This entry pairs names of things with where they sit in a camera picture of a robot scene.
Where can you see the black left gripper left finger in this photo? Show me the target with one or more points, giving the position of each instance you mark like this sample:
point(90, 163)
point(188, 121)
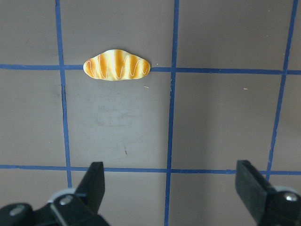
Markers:
point(80, 208)

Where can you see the toy bread roll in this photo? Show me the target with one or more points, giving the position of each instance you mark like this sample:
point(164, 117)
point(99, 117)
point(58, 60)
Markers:
point(116, 65)

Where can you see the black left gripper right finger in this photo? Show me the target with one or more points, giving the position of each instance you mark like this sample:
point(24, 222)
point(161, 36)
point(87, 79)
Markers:
point(268, 205)

